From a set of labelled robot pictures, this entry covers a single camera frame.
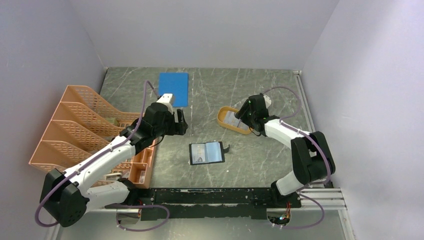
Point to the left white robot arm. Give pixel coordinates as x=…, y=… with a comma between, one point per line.
x=67, y=195

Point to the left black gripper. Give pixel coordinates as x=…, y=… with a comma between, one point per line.
x=178, y=128

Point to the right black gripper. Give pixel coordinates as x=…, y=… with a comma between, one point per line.
x=242, y=113

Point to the blue flat mat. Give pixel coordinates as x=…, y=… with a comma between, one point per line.
x=176, y=83

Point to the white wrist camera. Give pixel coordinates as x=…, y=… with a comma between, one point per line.
x=166, y=99
x=267, y=101

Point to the orange mesh file rack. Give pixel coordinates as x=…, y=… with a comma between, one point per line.
x=82, y=124

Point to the yellow oval tray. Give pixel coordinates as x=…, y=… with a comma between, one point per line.
x=221, y=115

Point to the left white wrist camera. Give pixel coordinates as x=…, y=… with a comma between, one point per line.
x=166, y=99

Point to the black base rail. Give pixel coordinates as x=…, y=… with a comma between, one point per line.
x=192, y=203

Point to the black card holder wallet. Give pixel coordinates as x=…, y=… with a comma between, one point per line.
x=214, y=152

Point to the silver VIP card stack left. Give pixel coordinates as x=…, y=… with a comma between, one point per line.
x=230, y=119

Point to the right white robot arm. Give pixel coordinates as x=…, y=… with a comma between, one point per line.
x=312, y=162

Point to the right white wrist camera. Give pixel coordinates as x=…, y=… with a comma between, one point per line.
x=267, y=101

